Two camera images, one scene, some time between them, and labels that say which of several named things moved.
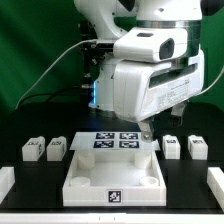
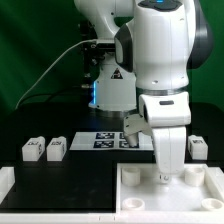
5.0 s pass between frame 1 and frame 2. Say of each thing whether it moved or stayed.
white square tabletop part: moved
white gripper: moved
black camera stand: stayed
